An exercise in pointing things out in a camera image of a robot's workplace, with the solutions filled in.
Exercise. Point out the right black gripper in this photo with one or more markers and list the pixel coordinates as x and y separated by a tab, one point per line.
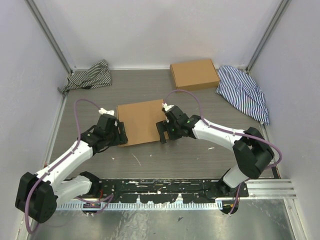
164	126

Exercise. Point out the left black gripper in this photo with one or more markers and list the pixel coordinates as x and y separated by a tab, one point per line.
122	138

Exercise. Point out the cardboard box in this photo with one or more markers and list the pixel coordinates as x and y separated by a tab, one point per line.
194	75
140	121

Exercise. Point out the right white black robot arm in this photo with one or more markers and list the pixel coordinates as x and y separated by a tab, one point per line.
251	151

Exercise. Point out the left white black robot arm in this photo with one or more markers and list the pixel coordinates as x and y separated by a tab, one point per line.
39	194

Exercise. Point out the folded closed cardboard box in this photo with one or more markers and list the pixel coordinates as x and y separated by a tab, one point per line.
194	75

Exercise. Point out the grey striped cloth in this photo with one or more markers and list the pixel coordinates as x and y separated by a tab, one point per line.
97	76

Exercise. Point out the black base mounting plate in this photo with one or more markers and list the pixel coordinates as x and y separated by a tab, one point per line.
160	191

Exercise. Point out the blue white striped cloth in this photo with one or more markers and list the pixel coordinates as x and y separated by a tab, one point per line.
241	91

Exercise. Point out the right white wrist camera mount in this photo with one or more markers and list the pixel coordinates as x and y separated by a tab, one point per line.
166	107

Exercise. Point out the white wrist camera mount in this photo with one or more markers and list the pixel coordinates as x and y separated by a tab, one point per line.
166	107
106	110

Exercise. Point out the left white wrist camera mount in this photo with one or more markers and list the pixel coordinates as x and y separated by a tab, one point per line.
106	110

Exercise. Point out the slotted grey cable duct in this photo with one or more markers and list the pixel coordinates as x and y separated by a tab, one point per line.
75	205

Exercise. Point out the aluminium front rail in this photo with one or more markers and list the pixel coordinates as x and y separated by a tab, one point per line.
258	189

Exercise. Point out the left aluminium corner post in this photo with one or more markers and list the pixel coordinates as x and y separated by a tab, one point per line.
48	34

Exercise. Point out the aluminium corner post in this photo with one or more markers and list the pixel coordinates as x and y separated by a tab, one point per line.
280	10
48	34

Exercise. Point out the right aluminium corner post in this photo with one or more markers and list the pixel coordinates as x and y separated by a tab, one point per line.
280	10

